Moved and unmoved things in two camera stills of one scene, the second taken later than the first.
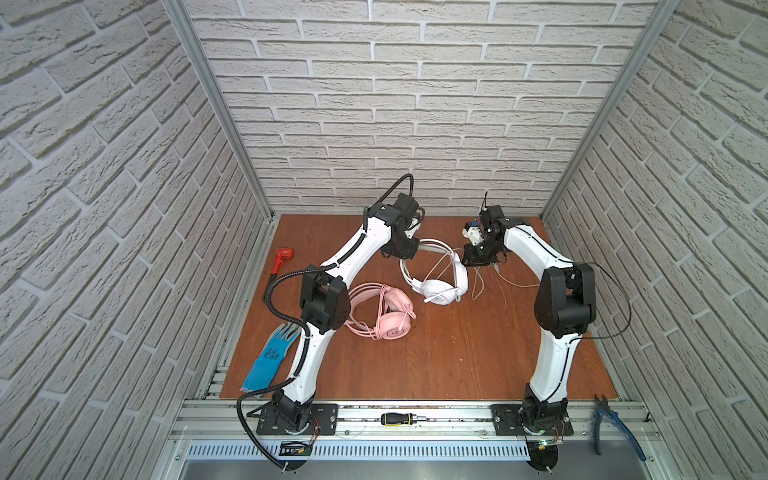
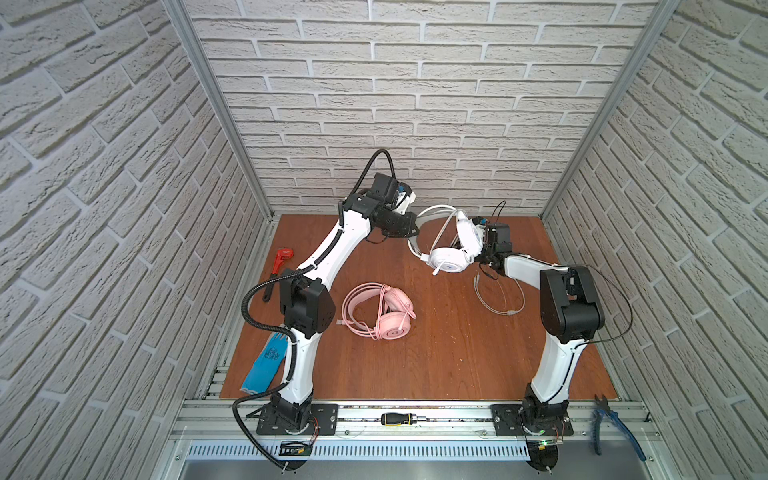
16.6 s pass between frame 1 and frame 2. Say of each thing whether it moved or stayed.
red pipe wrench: stayed
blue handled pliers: stayed
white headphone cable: moved
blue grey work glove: stayed
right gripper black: stayed
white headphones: moved
